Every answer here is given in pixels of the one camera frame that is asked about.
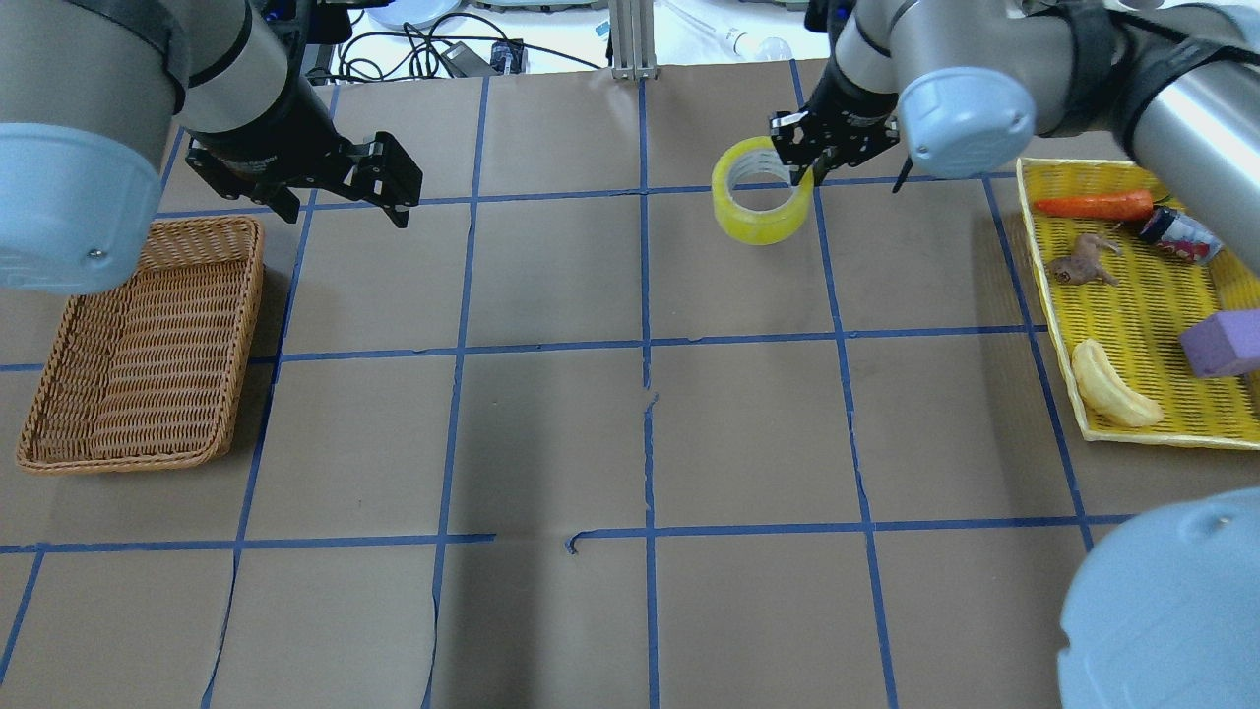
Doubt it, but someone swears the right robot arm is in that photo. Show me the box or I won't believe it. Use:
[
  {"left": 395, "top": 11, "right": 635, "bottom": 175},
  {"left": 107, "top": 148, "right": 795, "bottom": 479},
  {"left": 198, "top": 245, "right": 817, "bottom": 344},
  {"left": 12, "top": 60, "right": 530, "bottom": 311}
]
[{"left": 770, "top": 1, "right": 1259, "bottom": 708}]

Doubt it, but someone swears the small drink can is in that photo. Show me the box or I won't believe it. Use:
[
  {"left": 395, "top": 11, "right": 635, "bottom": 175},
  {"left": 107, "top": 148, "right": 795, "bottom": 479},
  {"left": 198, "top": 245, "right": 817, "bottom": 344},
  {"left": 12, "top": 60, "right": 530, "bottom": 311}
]
[{"left": 1137, "top": 207, "right": 1223, "bottom": 264}]

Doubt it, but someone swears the purple foam block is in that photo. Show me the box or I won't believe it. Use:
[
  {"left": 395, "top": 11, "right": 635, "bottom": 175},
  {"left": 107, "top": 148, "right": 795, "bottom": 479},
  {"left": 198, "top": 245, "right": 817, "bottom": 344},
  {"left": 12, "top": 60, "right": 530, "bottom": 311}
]
[{"left": 1178, "top": 309, "right": 1259, "bottom": 378}]

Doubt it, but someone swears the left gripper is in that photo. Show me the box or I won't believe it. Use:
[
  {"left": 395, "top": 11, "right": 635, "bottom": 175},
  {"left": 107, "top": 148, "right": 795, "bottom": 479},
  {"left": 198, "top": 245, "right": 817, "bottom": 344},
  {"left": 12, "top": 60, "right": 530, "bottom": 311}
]
[{"left": 185, "top": 84, "right": 423, "bottom": 229}]

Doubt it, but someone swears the brown wicker basket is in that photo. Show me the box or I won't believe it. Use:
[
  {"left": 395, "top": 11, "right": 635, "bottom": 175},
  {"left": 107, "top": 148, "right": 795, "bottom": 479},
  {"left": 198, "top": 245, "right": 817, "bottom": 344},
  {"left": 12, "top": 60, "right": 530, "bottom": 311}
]
[{"left": 15, "top": 217, "right": 266, "bottom": 476}]

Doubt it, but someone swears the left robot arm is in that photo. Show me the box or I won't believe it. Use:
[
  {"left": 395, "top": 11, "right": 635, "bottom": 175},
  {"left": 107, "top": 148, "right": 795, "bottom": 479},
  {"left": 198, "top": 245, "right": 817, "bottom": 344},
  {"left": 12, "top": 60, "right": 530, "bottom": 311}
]
[{"left": 1, "top": 1, "right": 423, "bottom": 295}]

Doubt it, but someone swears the light bulb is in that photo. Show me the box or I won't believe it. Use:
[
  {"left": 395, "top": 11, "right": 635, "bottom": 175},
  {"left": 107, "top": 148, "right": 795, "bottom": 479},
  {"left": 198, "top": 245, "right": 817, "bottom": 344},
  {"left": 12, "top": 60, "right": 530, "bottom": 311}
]
[{"left": 658, "top": 1, "right": 793, "bottom": 62}]

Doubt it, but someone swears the yellow tape roll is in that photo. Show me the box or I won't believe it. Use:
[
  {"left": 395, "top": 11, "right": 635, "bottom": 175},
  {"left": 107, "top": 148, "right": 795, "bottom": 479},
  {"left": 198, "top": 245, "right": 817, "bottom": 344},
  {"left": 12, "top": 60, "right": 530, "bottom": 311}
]
[{"left": 709, "top": 136, "right": 815, "bottom": 246}]

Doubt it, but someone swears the brown toy animal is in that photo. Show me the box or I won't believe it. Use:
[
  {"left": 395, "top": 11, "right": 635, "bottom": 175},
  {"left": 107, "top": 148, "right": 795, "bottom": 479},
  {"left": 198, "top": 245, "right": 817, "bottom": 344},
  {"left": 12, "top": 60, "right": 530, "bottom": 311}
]
[{"left": 1045, "top": 232, "right": 1121, "bottom": 287}]

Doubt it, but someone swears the yellow toy banana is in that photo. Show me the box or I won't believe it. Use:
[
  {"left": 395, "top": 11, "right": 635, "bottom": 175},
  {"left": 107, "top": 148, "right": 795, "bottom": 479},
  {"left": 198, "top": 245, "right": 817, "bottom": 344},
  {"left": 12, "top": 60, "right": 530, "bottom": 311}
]
[{"left": 1071, "top": 340, "right": 1166, "bottom": 429}]

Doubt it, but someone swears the blue plate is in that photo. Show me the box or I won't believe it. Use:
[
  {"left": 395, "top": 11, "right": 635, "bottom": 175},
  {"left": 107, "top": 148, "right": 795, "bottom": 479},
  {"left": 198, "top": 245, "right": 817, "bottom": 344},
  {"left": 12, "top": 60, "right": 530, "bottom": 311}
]
[{"left": 365, "top": 0, "right": 464, "bottom": 31}]

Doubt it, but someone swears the yellow plastic basket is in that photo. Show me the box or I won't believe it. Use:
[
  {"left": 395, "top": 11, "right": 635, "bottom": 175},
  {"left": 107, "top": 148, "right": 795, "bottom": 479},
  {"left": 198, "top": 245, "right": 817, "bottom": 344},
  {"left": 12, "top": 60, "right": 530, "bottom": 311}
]
[{"left": 1016, "top": 157, "right": 1259, "bottom": 450}]

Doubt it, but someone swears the aluminium frame post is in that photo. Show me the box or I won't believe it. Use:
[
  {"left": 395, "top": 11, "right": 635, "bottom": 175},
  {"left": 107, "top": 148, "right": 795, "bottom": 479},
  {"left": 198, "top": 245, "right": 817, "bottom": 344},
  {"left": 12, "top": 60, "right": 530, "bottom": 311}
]
[{"left": 607, "top": 0, "right": 659, "bottom": 81}]

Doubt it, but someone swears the orange toy carrot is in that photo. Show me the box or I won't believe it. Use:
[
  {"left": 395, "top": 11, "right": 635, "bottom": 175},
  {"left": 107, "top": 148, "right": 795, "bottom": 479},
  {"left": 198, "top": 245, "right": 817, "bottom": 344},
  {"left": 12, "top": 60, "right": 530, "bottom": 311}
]
[{"left": 1034, "top": 189, "right": 1155, "bottom": 222}]

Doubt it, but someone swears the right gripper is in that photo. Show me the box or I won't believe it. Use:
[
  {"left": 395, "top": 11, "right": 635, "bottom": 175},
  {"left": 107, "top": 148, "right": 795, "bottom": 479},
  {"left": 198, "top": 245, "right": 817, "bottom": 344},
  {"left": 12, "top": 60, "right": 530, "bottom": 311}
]
[{"left": 770, "top": 59, "right": 901, "bottom": 186}]

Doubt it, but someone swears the black power adapter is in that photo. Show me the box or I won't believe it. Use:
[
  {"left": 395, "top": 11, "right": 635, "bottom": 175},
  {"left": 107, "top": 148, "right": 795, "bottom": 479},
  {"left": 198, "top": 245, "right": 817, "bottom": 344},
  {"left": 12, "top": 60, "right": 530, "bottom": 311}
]
[{"left": 438, "top": 39, "right": 527, "bottom": 78}]

